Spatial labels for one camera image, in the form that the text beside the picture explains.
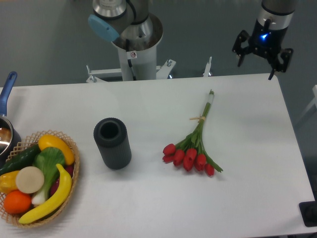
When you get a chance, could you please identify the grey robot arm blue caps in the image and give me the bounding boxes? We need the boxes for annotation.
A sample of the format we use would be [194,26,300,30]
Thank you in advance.
[88,0,298,81]

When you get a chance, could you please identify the yellow squash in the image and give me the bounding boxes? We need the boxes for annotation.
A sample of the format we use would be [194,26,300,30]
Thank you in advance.
[38,134,75,166]

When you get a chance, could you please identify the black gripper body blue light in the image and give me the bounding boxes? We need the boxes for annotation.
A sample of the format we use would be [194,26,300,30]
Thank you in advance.
[248,17,290,59]

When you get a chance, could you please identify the orange fruit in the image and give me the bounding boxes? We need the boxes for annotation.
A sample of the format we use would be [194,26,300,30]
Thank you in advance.
[3,190,31,214]

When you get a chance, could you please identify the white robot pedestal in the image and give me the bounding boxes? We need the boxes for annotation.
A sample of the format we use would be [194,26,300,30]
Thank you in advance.
[85,13,213,84]

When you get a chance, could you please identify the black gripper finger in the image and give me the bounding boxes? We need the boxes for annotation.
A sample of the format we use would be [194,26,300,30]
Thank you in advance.
[232,30,250,67]
[267,48,294,80]

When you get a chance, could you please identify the blue handled saucepan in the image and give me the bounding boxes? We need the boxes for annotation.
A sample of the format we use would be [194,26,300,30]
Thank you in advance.
[0,71,21,168]

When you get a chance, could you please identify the yellow banana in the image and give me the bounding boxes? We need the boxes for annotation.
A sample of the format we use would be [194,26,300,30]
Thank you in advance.
[18,164,72,225]

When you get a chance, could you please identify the green cucumber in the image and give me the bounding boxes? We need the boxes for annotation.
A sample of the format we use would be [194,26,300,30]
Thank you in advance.
[0,144,41,176]

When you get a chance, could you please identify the dark red vegetable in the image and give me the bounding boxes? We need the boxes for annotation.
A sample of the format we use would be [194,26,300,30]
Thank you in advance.
[49,164,75,197]

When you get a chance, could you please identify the dark grey ribbed vase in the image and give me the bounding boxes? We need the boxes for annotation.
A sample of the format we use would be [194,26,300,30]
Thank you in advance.
[94,118,132,170]

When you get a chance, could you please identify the beige round disc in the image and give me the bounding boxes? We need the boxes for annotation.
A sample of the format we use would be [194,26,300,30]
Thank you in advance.
[15,166,44,194]

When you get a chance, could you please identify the red tulip bouquet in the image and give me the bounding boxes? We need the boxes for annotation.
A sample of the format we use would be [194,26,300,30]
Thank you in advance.
[162,90,223,177]

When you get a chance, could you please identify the woven wicker basket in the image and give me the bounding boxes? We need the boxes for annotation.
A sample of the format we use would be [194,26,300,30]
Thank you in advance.
[0,130,80,229]

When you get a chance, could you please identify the black device at table edge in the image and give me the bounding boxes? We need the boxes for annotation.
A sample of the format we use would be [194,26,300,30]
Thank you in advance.
[299,201,317,227]

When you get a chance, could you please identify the green bok choy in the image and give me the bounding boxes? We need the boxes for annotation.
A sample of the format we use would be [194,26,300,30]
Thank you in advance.
[32,147,65,206]

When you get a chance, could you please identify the yellow bell pepper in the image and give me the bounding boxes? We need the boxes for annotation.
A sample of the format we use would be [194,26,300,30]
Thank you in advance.
[0,171,19,194]

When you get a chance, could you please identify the white furniture part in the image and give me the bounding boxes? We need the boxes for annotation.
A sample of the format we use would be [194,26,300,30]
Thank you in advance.
[295,85,317,128]

